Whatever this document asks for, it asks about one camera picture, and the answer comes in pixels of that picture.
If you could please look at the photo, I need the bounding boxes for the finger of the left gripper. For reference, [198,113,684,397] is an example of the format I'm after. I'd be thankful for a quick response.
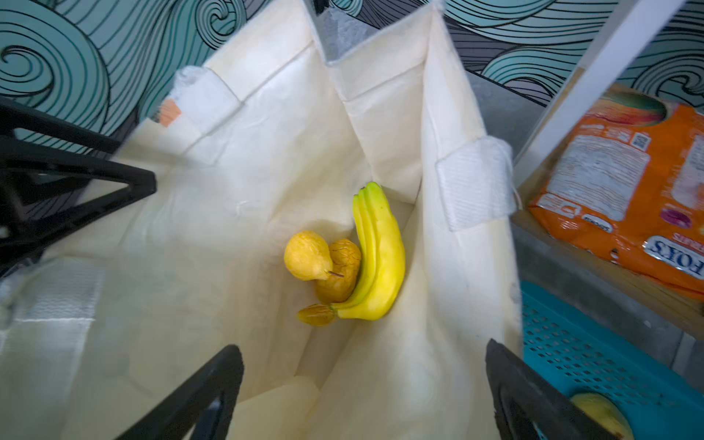
[1,98,157,275]

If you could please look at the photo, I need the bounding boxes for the orange Fox's candy bag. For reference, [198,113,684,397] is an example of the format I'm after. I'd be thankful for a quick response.
[529,85,703,301]

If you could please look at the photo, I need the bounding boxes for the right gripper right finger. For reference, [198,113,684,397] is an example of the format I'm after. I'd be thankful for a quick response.
[485,339,614,439]

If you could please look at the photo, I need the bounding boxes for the large yellow banana bunch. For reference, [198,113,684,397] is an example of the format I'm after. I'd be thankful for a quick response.
[298,181,406,326]

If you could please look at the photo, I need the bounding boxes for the wrinkled yellow fruit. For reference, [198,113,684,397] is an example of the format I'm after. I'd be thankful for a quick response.
[315,239,362,304]

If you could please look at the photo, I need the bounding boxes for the cream canvas grocery bag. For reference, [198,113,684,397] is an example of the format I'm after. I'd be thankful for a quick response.
[1,1,522,439]

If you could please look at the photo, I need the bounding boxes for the white wooden two-tier shelf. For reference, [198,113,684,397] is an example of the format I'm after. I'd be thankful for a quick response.
[510,0,704,342]

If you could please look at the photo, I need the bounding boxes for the teal plastic fruit basket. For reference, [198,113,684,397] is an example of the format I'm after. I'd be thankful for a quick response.
[521,282,703,439]

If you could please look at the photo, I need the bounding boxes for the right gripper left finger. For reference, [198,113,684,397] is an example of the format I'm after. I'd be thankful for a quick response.
[119,345,245,439]

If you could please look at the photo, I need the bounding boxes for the small yellow pear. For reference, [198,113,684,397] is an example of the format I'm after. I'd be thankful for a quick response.
[283,230,342,282]

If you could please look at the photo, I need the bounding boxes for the yellow lemon top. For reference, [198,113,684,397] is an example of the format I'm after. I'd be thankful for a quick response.
[570,392,634,440]

